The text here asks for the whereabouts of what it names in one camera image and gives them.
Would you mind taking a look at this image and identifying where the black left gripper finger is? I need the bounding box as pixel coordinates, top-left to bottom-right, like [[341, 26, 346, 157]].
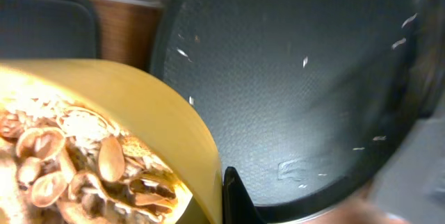
[[222, 166, 266, 224]]

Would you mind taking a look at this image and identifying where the yellow bowl with food scraps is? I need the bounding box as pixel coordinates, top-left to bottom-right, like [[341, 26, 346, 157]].
[[1, 59, 223, 223]]

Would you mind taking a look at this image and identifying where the grey plastic dishwasher rack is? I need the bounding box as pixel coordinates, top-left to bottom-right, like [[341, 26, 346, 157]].
[[371, 95, 444, 224]]

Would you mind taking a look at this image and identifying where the round black tray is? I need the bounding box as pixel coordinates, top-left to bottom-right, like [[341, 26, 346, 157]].
[[149, 0, 444, 223]]

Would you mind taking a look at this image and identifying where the black rectangular tray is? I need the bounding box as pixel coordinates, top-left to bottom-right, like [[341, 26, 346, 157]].
[[1, 0, 102, 60]]

